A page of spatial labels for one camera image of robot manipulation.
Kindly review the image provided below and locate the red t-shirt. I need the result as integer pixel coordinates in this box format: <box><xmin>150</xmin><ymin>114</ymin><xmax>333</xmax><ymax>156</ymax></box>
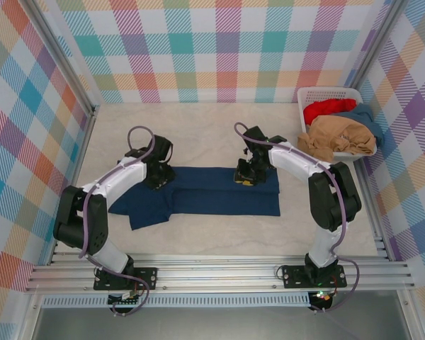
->
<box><xmin>303</xmin><ymin>98</ymin><xmax>358</xmax><ymax>126</ymax></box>

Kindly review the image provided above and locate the tan t-shirt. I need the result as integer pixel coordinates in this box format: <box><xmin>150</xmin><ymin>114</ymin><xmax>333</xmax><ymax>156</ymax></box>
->
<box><xmin>297</xmin><ymin>115</ymin><xmax>376</xmax><ymax>159</ymax></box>

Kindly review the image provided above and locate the aluminium frame post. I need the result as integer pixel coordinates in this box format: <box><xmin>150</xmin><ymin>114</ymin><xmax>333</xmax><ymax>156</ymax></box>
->
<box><xmin>348</xmin><ymin>0</ymin><xmax>407</xmax><ymax>91</ymax></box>
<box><xmin>23</xmin><ymin>0</ymin><xmax>97</xmax><ymax>116</ymax></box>

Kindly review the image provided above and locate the small controller board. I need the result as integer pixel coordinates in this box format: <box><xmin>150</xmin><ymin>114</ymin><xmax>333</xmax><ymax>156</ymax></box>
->
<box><xmin>310</xmin><ymin>290</ymin><xmax>336</xmax><ymax>311</ymax></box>
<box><xmin>108</xmin><ymin>290</ymin><xmax>142</xmax><ymax>307</ymax></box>

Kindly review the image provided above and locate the purple cable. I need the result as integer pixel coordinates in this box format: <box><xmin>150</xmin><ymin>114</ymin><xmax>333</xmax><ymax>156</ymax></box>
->
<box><xmin>78</xmin><ymin>125</ymin><xmax>157</xmax><ymax>317</ymax></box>
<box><xmin>233</xmin><ymin>122</ymin><xmax>361</xmax><ymax>314</ymax></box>

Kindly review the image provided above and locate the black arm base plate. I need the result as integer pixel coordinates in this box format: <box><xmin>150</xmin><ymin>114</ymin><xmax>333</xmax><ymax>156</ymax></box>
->
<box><xmin>278</xmin><ymin>263</ymin><xmax>348</xmax><ymax>289</ymax></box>
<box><xmin>93</xmin><ymin>266</ymin><xmax>159</xmax><ymax>292</ymax></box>

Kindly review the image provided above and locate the navy blue t-shirt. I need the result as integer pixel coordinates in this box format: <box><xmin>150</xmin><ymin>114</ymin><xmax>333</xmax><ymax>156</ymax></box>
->
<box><xmin>108</xmin><ymin>166</ymin><xmax>281</xmax><ymax>232</ymax></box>

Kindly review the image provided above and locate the slotted grey cable duct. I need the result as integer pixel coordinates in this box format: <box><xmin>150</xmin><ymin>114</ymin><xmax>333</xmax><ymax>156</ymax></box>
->
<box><xmin>42</xmin><ymin>292</ymin><xmax>311</xmax><ymax>309</ymax></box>

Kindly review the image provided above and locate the white plastic laundry basket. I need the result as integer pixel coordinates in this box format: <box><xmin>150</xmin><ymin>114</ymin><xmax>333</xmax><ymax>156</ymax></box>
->
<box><xmin>296</xmin><ymin>87</ymin><xmax>378</xmax><ymax>164</ymax></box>

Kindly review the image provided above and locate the slate blue t-shirt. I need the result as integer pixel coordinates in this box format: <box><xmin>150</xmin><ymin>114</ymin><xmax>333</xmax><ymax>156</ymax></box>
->
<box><xmin>339</xmin><ymin>103</ymin><xmax>386</xmax><ymax>148</ymax></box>

